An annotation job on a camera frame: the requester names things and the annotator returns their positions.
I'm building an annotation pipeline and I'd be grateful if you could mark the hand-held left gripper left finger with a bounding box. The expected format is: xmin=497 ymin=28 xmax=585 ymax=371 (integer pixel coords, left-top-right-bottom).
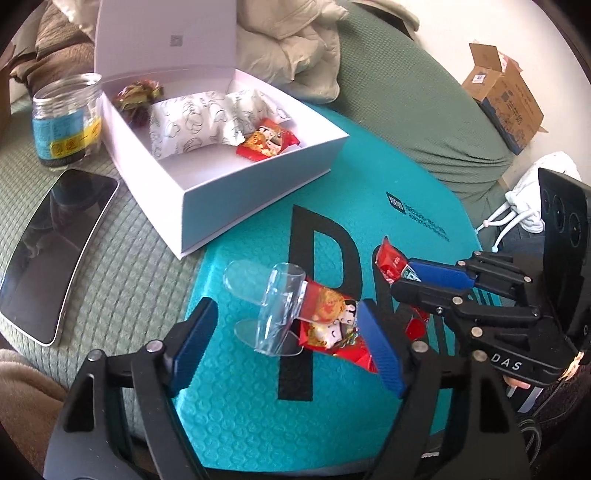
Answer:
xmin=44 ymin=298 xmax=220 ymax=480

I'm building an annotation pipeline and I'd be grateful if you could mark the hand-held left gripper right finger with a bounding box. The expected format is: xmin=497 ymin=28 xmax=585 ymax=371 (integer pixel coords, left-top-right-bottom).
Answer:
xmin=357 ymin=299 xmax=533 ymax=480

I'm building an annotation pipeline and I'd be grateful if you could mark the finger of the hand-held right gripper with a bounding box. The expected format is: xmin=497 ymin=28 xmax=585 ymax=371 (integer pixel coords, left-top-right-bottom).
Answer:
xmin=401 ymin=251 xmax=534 ymax=298
xmin=389 ymin=276 xmax=542 ymax=325

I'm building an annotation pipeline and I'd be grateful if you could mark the clear plastic stand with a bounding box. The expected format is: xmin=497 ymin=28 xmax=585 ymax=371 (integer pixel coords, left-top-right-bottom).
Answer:
xmin=223 ymin=260 xmax=315 ymax=359

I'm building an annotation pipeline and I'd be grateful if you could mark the white gift box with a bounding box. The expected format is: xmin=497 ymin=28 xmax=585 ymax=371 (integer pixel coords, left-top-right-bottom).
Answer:
xmin=93 ymin=0 xmax=350 ymax=260

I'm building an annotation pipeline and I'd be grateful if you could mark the white printed bread packet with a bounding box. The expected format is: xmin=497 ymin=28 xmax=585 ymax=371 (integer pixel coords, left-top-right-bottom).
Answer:
xmin=148 ymin=91 xmax=246 ymax=161
xmin=221 ymin=89 xmax=293 ymax=141

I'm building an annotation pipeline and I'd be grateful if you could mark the brown red snack packet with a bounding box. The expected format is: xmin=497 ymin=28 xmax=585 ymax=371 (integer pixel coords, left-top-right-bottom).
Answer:
xmin=112 ymin=78 xmax=165 ymax=126

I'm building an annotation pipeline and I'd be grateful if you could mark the person's right hand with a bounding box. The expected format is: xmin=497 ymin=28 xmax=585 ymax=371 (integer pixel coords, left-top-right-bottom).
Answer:
xmin=503 ymin=350 xmax=591 ymax=391

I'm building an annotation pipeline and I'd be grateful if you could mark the teal bubble mailer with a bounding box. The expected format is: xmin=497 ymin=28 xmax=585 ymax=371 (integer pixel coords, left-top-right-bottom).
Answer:
xmin=172 ymin=98 xmax=503 ymax=468

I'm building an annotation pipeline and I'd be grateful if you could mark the black smartphone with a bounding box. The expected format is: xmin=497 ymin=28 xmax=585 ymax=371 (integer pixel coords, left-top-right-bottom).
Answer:
xmin=0 ymin=168 xmax=121 ymax=348

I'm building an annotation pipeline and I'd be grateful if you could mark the brown plush blanket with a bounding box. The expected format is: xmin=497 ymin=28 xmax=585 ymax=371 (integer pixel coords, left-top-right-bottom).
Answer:
xmin=0 ymin=348 xmax=72 ymax=418

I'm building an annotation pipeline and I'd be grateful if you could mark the green covered sofa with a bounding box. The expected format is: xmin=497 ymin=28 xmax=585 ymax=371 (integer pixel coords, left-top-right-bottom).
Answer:
xmin=0 ymin=0 xmax=517 ymax=444

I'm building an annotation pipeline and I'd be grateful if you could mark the printed cardboard box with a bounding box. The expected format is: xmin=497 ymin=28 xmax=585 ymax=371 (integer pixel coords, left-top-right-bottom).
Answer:
xmin=461 ymin=41 xmax=551 ymax=157

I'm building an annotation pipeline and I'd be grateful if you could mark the clear jar with blue label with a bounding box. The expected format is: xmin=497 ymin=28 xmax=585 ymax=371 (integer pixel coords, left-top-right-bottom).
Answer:
xmin=31 ymin=73 xmax=105 ymax=171

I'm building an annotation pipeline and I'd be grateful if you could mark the beige padded jacket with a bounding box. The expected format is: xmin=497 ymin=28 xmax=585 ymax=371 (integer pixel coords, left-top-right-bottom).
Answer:
xmin=235 ymin=0 xmax=352 ymax=106

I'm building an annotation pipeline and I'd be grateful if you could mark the brown striped pillow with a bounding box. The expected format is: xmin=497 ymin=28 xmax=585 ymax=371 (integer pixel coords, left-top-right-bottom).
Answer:
xmin=8 ymin=0 xmax=99 ymax=86

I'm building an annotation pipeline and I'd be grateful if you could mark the white drawstring cloth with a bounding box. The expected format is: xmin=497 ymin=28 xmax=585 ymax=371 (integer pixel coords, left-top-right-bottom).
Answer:
xmin=477 ymin=151 xmax=583 ymax=254

